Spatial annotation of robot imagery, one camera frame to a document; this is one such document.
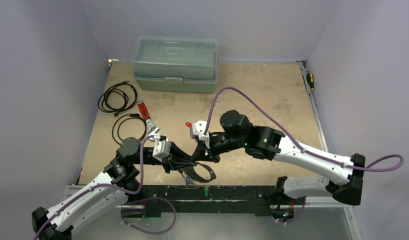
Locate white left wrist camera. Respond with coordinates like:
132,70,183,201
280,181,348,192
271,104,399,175
148,133,171,162

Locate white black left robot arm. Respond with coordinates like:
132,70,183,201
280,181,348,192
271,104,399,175
31,135,194,240

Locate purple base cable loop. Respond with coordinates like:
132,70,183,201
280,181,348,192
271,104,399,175
120,195,178,236

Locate yellow black screwdriver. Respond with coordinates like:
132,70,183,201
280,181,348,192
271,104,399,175
306,72,315,91

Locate red handled adjustable wrench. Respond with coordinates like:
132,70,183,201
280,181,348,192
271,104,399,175
137,99,160,135

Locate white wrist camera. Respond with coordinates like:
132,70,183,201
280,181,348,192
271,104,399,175
148,133,171,162
189,120,210,149

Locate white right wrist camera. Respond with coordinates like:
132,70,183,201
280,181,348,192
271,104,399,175
189,120,210,149

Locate green plastic toolbox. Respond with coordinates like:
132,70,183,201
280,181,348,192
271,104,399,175
130,36,218,94

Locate key with green tag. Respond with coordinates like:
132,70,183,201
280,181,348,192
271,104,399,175
204,186,209,197

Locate black usb cable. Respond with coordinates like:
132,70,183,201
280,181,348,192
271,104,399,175
111,113,148,146

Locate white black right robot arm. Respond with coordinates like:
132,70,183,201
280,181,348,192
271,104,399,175
188,110,366,206

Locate aluminium frame rail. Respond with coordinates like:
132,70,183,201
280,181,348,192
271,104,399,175
296,60,362,240

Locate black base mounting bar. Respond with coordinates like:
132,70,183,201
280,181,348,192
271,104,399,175
119,183,306,220

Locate coiled black cable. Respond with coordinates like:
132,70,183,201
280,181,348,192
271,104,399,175
98,80,138,117

